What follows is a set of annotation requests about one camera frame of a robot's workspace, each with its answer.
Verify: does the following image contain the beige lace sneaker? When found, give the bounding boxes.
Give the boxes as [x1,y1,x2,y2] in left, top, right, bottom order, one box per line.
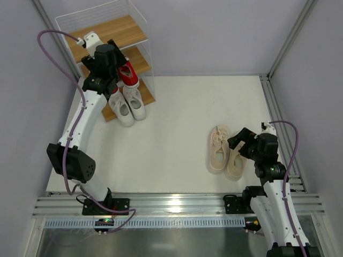
[207,125,230,175]
[224,145,247,181]

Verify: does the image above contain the red sneaker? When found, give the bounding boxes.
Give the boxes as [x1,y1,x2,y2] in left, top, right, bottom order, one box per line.
[110,86,118,95]
[118,60,139,88]

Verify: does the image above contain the white sneaker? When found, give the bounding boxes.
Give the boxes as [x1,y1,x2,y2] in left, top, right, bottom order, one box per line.
[123,86,146,120]
[108,90,134,127]

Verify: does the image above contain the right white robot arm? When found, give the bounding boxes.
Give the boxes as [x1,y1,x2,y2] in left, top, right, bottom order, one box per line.
[228,124,320,256]

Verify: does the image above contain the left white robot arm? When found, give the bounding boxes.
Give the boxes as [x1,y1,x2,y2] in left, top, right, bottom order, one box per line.
[47,40,127,213]

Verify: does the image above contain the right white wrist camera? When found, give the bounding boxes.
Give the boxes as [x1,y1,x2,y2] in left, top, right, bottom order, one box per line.
[261,122,277,136]

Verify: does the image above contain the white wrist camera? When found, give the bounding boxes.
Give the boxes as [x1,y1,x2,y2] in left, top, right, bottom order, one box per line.
[261,122,277,136]
[77,31,104,58]

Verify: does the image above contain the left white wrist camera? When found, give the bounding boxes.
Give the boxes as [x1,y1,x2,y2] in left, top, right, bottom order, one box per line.
[77,31,104,58]

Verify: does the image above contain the left aluminium frame post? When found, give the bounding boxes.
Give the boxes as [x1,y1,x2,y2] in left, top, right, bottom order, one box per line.
[31,0,58,49]

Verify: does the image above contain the aluminium frame post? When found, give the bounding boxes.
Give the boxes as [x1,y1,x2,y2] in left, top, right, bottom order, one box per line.
[31,0,58,49]
[267,0,318,80]

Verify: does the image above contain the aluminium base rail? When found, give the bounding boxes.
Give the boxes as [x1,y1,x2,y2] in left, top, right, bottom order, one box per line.
[32,192,325,218]

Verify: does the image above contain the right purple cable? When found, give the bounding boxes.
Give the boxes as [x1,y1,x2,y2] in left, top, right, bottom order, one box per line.
[267,120,309,257]

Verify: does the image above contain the purple cable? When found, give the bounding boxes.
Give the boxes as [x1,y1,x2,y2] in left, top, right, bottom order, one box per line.
[36,30,136,236]
[267,120,309,257]

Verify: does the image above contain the grey slotted cable duct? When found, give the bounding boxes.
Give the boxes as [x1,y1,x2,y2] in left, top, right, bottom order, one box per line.
[44,216,245,229]

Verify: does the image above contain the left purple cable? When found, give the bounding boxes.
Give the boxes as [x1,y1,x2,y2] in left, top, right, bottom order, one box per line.
[36,30,136,236]

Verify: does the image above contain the right aluminium frame post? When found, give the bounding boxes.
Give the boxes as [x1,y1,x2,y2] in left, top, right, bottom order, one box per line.
[267,0,318,80]

